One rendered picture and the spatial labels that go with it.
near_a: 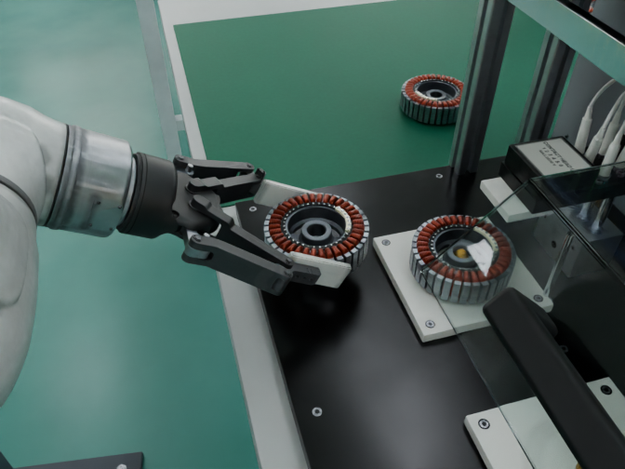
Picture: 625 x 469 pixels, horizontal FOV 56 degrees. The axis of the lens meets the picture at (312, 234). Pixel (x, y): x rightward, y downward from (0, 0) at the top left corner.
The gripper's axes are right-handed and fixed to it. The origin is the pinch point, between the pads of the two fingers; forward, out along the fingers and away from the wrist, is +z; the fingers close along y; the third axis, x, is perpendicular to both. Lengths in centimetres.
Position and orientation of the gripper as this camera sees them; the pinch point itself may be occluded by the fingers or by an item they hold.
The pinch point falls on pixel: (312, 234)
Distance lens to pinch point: 63.1
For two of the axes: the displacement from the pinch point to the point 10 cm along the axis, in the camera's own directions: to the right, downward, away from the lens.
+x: 4.7, -7.3, -5.0
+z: 8.4, 1.9, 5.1
